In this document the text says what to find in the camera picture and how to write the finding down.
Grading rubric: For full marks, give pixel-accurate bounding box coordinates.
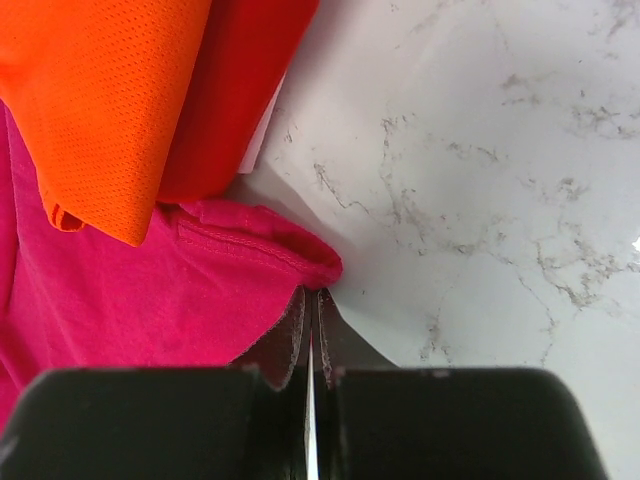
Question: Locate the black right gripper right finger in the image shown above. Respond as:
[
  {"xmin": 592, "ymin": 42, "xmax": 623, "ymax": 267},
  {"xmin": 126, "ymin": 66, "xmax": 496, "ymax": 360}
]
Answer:
[{"xmin": 312, "ymin": 289, "xmax": 397, "ymax": 479}]

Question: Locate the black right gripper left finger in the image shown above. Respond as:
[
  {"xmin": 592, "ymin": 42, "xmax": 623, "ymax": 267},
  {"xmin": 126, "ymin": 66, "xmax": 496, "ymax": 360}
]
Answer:
[{"xmin": 228, "ymin": 287, "xmax": 310, "ymax": 479}]

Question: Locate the folded orange t shirt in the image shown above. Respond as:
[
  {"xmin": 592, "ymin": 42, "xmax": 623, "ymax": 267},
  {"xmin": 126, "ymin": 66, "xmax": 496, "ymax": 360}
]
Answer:
[{"xmin": 1, "ymin": 1, "xmax": 210, "ymax": 246}]

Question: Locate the magenta t shirt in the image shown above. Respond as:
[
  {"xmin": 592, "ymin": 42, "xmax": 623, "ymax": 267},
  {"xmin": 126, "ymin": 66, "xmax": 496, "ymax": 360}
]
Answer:
[{"xmin": 1, "ymin": 110, "xmax": 343, "ymax": 417}]

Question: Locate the folded red t shirt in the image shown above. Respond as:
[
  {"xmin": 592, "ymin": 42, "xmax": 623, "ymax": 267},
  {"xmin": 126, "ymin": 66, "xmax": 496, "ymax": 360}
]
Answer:
[{"xmin": 157, "ymin": 0, "xmax": 318, "ymax": 203}]

